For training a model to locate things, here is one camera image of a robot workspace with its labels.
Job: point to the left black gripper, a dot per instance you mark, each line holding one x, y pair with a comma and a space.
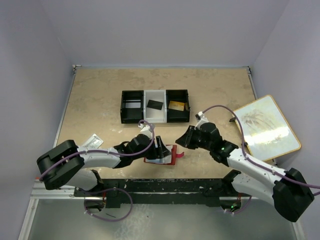
162, 151

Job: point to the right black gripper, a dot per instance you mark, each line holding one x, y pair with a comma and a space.
186, 140

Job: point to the red leather card holder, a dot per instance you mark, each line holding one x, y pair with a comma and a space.
168, 158

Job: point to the black white three-compartment tray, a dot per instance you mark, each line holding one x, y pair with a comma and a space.
133, 116

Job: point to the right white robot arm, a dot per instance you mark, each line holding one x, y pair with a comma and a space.
286, 190

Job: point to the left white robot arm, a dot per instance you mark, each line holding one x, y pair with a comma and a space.
69, 164

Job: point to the gold card in tray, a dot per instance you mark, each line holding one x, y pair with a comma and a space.
176, 105

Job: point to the black card in tray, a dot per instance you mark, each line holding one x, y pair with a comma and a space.
156, 105

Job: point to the white card in tray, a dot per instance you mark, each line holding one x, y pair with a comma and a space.
133, 104

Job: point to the small printed plastic packet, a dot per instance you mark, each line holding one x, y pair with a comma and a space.
94, 141

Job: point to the wooden framed whiteboard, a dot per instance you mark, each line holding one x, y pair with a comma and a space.
266, 131

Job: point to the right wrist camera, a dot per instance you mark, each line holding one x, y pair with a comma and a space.
201, 119

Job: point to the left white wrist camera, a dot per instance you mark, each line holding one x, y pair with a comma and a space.
147, 130

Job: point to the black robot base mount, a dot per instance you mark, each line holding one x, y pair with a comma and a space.
193, 191

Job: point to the aluminium frame rail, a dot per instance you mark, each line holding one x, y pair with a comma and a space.
52, 214

